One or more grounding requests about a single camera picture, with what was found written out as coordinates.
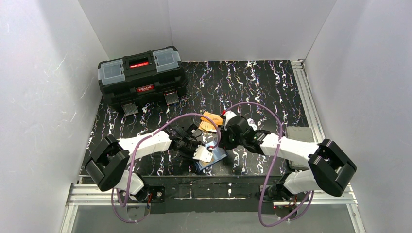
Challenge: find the purple cable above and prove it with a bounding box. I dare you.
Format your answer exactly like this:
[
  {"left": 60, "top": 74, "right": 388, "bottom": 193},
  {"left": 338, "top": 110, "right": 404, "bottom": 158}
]
[
  {"left": 222, "top": 102, "right": 314, "bottom": 228},
  {"left": 111, "top": 113, "right": 223, "bottom": 224}
]

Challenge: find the black red toolbox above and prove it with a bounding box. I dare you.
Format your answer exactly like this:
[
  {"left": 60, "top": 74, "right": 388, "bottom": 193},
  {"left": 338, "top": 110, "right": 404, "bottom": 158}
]
[{"left": 98, "top": 46, "right": 189, "bottom": 109}]

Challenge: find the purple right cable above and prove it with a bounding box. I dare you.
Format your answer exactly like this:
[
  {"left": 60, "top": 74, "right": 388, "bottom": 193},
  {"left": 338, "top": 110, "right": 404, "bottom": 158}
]
[{"left": 222, "top": 102, "right": 314, "bottom": 228}]

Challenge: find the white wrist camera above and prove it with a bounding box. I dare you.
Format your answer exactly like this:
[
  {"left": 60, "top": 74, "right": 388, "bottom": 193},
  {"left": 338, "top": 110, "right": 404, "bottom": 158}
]
[
  {"left": 193, "top": 145, "right": 213, "bottom": 163},
  {"left": 223, "top": 110, "right": 237, "bottom": 130}
]

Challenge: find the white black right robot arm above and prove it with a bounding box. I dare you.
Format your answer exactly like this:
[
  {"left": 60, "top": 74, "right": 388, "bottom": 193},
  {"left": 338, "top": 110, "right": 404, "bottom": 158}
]
[{"left": 219, "top": 112, "right": 357, "bottom": 200}]

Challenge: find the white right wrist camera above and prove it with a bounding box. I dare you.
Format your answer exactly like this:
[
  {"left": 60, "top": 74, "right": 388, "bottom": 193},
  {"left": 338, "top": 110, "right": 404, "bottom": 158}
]
[{"left": 223, "top": 110, "right": 237, "bottom": 130}]

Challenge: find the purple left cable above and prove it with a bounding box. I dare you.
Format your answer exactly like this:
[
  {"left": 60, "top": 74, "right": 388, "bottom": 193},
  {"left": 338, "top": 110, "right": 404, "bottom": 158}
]
[{"left": 111, "top": 113, "right": 223, "bottom": 224}]

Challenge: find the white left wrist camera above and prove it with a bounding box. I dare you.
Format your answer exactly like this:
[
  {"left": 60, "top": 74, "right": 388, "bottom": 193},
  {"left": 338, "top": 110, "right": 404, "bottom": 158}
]
[{"left": 193, "top": 145, "right": 213, "bottom": 163}]

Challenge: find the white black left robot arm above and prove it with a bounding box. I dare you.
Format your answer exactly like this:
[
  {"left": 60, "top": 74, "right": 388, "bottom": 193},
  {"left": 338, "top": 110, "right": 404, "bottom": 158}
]
[{"left": 82, "top": 126, "right": 207, "bottom": 195}]

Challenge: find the orange credit card stack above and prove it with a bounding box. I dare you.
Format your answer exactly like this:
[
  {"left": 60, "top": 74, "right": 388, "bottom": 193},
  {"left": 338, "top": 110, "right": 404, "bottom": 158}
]
[{"left": 198, "top": 111, "right": 224, "bottom": 133}]

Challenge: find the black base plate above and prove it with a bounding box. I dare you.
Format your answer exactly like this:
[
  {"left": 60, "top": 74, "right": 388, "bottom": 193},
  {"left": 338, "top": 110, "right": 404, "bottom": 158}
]
[{"left": 128, "top": 176, "right": 265, "bottom": 215}]

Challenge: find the navy blue card holder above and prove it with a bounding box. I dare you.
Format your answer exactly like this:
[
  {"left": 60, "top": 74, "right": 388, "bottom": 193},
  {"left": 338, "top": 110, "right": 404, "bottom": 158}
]
[{"left": 194, "top": 141, "right": 227, "bottom": 170}]

